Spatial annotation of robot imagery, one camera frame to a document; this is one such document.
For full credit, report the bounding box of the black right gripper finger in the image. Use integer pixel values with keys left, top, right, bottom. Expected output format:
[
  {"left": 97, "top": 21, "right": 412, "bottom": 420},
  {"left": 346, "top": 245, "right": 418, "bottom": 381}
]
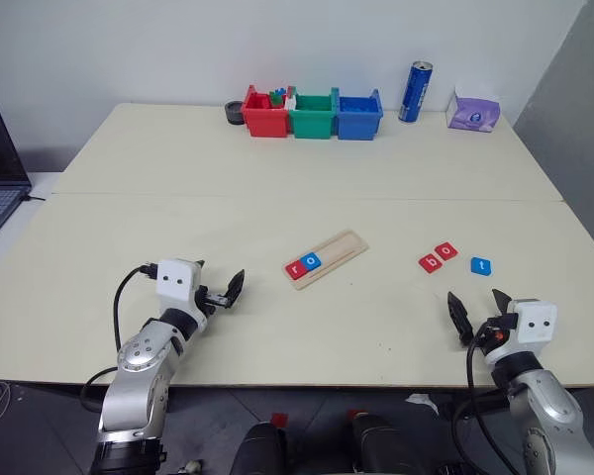
[
  {"left": 446, "top": 291, "right": 474, "bottom": 348},
  {"left": 491, "top": 288, "right": 513, "bottom": 319}
]

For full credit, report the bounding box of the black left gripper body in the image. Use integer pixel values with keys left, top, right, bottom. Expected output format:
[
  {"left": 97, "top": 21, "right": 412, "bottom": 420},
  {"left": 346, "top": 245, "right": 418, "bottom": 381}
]
[{"left": 195, "top": 285, "right": 230, "bottom": 321}]

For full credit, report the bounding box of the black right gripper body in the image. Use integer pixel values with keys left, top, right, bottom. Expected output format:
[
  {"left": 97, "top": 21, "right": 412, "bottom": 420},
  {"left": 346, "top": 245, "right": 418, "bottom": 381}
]
[{"left": 476, "top": 313, "right": 519, "bottom": 357}]

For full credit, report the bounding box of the wooden letter tray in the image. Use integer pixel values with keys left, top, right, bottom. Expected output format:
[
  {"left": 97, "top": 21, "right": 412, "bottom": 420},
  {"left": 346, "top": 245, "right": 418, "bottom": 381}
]
[{"left": 282, "top": 229, "right": 369, "bottom": 291}]

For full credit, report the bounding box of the white crumpled paper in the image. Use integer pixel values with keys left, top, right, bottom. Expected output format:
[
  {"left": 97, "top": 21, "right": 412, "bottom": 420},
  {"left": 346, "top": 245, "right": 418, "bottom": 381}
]
[{"left": 405, "top": 392, "right": 440, "bottom": 413}]

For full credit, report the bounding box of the dark rounded shape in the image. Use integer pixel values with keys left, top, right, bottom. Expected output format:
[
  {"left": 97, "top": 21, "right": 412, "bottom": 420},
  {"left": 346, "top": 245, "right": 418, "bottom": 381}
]
[
  {"left": 349, "top": 412, "right": 430, "bottom": 475},
  {"left": 229, "top": 422, "right": 289, "bottom": 475}
]

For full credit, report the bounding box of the black round holder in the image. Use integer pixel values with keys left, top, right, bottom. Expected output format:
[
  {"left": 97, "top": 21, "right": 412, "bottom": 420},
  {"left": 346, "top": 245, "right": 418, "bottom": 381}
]
[{"left": 223, "top": 100, "right": 248, "bottom": 127}]

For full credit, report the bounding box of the red plastic bin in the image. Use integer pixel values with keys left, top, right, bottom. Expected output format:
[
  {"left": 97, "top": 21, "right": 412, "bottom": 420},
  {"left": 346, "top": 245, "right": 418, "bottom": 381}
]
[{"left": 241, "top": 84, "right": 293, "bottom": 139}]

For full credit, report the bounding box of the green plastic bin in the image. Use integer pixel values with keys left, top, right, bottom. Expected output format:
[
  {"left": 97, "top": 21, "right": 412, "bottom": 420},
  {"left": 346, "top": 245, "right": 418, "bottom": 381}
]
[{"left": 288, "top": 87, "right": 340, "bottom": 141}]

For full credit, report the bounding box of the purple tissue box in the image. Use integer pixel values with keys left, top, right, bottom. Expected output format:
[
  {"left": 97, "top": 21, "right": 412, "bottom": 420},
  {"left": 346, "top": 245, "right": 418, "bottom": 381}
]
[{"left": 445, "top": 85, "right": 503, "bottom": 135}]

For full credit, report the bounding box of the blue plastic bin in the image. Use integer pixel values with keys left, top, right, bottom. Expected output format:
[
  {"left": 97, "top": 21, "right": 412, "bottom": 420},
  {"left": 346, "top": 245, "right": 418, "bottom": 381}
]
[{"left": 336, "top": 88, "right": 384, "bottom": 142}]

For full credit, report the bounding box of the blue drink can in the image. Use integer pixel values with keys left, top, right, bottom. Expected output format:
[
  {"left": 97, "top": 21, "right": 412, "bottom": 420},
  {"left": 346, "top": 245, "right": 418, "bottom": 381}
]
[{"left": 397, "top": 59, "right": 436, "bottom": 125}]

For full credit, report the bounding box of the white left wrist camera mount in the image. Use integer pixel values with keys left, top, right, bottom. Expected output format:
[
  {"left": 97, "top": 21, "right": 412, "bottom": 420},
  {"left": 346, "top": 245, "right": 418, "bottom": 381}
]
[{"left": 155, "top": 257, "right": 210, "bottom": 335}]

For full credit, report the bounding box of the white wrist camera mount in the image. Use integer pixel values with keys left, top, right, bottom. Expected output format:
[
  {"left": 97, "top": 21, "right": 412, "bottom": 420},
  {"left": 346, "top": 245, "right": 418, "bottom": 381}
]
[
  {"left": 155, "top": 257, "right": 210, "bottom": 335},
  {"left": 483, "top": 298, "right": 559, "bottom": 370}
]

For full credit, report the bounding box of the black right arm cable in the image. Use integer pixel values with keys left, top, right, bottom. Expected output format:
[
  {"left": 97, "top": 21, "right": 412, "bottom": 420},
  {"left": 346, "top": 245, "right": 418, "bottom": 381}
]
[{"left": 450, "top": 321, "right": 507, "bottom": 475}]

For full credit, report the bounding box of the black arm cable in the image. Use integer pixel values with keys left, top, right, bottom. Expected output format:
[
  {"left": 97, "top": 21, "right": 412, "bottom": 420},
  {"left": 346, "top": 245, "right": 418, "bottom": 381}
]
[
  {"left": 450, "top": 321, "right": 507, "bottom": 475},
  {"left": 80, "top": 264, "right": 158, "bottom": 413}
]

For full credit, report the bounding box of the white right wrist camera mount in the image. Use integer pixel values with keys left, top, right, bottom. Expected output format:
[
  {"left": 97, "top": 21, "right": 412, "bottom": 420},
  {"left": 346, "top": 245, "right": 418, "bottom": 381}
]
[{"left": 483, "top": 298, "right": 559, "bottom": 370}]

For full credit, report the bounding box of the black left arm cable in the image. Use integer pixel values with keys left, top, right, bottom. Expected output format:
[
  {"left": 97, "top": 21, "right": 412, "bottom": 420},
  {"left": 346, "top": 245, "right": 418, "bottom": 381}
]
[{"left": 80, "top": 264, "right": 158, "bottom": 413}]

